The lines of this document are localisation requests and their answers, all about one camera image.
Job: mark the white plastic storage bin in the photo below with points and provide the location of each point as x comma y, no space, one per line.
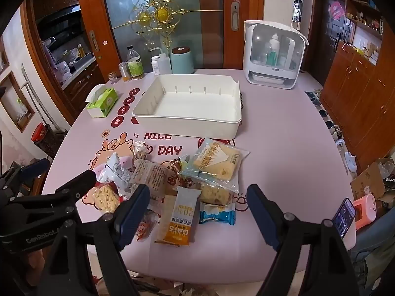
191,104

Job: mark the grey metal pole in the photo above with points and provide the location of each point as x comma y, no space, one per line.
32,95

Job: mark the wooden wall niche frame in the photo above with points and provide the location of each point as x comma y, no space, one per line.
29,108

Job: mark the pink plastic device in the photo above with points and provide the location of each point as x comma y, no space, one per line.
365,211

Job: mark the cardboard box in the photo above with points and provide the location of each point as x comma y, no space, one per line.
368,180

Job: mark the dark entry door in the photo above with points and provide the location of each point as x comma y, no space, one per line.
327,37

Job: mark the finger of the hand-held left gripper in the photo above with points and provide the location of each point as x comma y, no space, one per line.
37,165
77,180

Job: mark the white pill bottle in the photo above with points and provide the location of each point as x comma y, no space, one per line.
155,65

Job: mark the frosted glass door gold ornament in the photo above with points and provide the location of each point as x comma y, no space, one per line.
162,18

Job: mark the small metal can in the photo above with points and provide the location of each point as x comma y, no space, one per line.
124,71

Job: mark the clear packet yellow cake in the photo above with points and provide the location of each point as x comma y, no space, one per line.
216,160

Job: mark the person's jeans leg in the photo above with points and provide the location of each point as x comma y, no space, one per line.
376,249

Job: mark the teal canister brown lid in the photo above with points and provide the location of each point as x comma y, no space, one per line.
182,61

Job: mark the white pink snack packet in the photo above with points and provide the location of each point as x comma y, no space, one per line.
115,169

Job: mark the wooden floor cabinet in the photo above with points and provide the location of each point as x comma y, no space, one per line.
361,98

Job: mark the clear wrapped nut bar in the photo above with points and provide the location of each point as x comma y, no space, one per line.
140,149

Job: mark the small puffed snack packet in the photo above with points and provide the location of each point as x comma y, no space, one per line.
106,199

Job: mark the row of shoes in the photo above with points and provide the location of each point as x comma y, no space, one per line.
331,126

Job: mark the blue snack packet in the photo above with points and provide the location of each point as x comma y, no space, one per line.
216,215

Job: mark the red lidded bucket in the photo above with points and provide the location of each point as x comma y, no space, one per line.
38,131

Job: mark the green tissue box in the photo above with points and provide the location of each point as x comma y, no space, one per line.
101,102

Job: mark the clear plastic bottle green label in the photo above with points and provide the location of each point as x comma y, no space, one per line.
135,63

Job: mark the white bottle in cabinet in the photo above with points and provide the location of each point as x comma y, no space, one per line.
274,45

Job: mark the pink printed tablecloth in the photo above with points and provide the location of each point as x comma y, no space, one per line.
293,160

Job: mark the clear packet beige print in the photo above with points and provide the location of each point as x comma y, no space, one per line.
151,175

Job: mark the small glass jar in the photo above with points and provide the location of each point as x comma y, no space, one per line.
112,78

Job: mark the orange white bar packet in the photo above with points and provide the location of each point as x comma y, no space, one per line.
179,222

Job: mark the smartphone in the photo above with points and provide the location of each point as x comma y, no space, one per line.
344,219

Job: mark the clear puffed rice cake packet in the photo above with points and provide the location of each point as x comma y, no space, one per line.
216,195

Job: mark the white countertop sterilizer cabinet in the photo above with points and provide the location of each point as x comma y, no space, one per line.
262,77

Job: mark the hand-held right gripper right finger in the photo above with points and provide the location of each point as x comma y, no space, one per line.
259,214

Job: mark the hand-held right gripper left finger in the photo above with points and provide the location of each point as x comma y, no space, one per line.
135,214

